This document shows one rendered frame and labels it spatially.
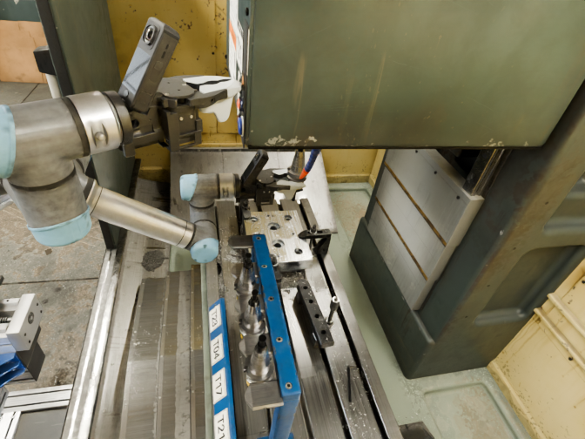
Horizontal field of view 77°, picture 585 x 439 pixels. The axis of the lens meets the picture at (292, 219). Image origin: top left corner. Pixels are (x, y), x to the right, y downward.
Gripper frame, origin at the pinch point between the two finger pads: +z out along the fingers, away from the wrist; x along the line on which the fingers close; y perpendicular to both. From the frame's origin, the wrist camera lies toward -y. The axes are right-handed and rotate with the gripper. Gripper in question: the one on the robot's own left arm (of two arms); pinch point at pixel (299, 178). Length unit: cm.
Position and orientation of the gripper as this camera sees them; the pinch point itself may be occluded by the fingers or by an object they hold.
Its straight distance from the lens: 112.6
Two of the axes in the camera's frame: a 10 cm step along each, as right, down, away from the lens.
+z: 9.7, -0.6, 2.3
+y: -1.1, 7.6, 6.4
